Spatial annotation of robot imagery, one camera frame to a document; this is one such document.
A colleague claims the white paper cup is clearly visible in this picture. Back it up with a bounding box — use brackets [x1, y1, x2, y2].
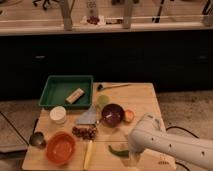
[49, 106, 66, 124]

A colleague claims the wooden handled brush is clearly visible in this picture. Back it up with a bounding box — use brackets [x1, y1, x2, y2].
[97, 83, 131, 91]

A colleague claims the black cable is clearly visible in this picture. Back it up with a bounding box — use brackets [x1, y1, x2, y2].
[0, 111, 30, 146]
[165, 125, 200, 171]

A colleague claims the black cable on left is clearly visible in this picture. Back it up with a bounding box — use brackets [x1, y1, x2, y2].
[0, 111, 30, 146]

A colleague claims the orange plastic bowl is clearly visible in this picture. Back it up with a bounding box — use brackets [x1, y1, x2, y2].
[45, 132, 75, 166]

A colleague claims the green pepper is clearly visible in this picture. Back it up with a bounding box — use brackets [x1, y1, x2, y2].
[108, 145, 129, 158]

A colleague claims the bunch of dark grapes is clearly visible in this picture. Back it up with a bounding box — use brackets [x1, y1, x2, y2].
[72, 127, 97, 140]

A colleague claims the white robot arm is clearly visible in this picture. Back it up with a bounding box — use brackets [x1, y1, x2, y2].
[127, 113, 213, 171]

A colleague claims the dark purple bowl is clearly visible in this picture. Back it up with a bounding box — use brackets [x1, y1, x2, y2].
[101, 104, 124, 127]

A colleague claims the red yellow apple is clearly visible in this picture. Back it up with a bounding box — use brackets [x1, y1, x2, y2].
[124, 110, 135, 123]

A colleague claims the green plastic tray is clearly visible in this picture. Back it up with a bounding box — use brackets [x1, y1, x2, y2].
[39, 75, 93, 109]

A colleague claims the green lime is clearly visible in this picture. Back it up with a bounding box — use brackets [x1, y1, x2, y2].
[97, 95, 109, 106]

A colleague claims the beige wooden block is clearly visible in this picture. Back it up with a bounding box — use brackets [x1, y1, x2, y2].
[66, 88, 84, 104]

